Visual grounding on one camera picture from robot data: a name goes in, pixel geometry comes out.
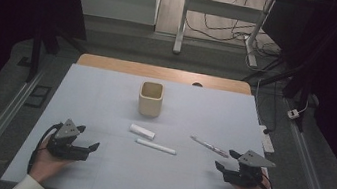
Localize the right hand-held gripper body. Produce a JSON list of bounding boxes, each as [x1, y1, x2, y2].
[[221, 146, 279, 189]]

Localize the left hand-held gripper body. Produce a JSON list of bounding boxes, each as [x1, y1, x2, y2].
[[44, 115, 95, 164]]

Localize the clear silver pen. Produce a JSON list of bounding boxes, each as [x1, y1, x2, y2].
[[187, 134, 232, 159]]

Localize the long white pen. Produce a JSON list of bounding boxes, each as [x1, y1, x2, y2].
[[134, 137, 179, 156]]

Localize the beige square pen cup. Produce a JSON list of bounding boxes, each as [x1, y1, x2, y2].
[[135, 79, 166, 119]]

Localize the person's left hand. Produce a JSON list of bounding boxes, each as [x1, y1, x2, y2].
[[27, 134, 79, 189]]

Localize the white power strip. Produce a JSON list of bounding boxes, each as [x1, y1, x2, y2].
[[254, 123, 279, 155]]

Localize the short thick white marker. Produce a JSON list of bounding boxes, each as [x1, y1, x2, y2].
[[128, 122, 158, 141]]

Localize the black floor plate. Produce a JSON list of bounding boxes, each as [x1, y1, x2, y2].
[[24, 83, 52, 111]]

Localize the white table mat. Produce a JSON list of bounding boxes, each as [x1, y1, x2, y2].
[[0, 54, 298, 189]]

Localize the small white adapter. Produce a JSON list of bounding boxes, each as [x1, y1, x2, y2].
[[285, 107, 302, 121]]

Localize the black stand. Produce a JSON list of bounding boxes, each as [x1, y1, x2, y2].
[[24, 3, 96, 92], [235, 35, 324, 134]]

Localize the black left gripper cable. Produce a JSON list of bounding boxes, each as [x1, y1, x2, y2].
[[26, 118, 64, 180]]

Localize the black floor cables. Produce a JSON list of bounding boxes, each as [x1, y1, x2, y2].
[[178, 0, 290, 75]]

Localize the white desk frame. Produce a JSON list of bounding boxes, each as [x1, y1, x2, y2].
[[171, 0, 277, 70]]

